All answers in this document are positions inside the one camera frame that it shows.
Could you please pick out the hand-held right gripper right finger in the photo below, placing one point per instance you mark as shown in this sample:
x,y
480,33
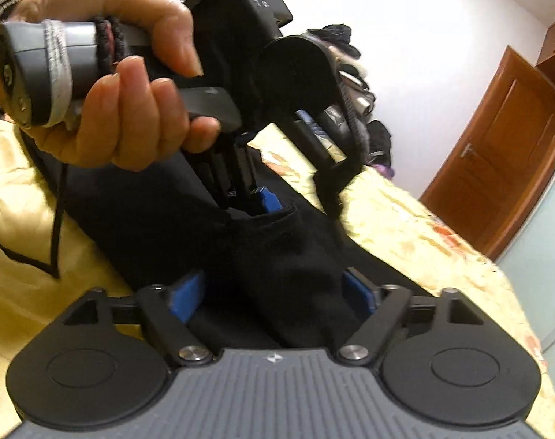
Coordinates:
x,y
356,292

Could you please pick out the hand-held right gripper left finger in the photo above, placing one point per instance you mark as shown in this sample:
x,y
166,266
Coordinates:
x,y
188,297

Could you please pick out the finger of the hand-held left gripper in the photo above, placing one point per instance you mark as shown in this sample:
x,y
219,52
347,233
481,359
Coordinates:
x,y
316,144
268,201

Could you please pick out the black pants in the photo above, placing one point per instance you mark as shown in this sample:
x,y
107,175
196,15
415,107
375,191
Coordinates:
x,y
167,238

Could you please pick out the person's left hand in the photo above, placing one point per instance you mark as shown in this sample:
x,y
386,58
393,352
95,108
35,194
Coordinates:
x,y
122,119

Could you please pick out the pile of clothes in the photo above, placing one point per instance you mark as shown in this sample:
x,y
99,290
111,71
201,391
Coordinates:
x,y
355,96

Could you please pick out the yellow floral quilt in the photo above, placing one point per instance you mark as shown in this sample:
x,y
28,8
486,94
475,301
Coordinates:
x,y
419,247

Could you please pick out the wooden door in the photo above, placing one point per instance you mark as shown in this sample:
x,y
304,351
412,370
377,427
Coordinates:
x,y
501,146

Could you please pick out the frosted glass wardrobe door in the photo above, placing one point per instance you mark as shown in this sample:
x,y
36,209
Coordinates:
x,y
543,260

